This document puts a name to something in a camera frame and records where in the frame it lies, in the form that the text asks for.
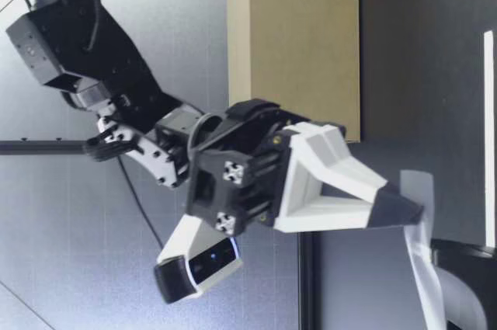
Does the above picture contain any clear tape strip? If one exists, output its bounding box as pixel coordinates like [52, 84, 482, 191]
[398, 168, 444, 330]

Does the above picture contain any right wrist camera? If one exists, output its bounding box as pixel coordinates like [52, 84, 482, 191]
[153, 213, 244, 304]

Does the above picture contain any brown cardboard box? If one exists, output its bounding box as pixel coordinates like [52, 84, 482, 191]
[226, 0, 363, 143]

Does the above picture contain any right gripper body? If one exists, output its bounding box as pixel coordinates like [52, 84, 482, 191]
[185, 98, 308, 236]

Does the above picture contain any black tape dispenser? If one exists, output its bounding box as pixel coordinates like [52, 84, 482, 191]
[426, 237, 497, 330]

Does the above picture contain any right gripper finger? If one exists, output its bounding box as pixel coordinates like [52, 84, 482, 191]
[270, 120, 424, 234]

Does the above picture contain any thin black cable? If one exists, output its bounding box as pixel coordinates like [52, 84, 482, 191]
[117, 158, 165, 250]

